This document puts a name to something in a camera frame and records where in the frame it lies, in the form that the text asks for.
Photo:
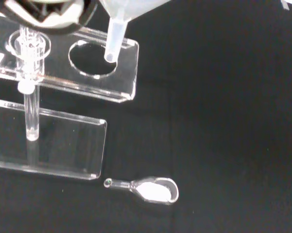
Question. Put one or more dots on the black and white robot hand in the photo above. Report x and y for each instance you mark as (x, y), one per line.
(56, 14)

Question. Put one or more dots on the clear acrylic funnel stand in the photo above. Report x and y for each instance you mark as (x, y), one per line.
(63, 143)

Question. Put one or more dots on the glass weighing funnel with powder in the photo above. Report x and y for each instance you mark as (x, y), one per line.
(153, 190)

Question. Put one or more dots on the black bench cloth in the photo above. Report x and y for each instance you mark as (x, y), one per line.
(221, 121)

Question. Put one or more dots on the pale board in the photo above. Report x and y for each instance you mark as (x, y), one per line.
(286, 3)

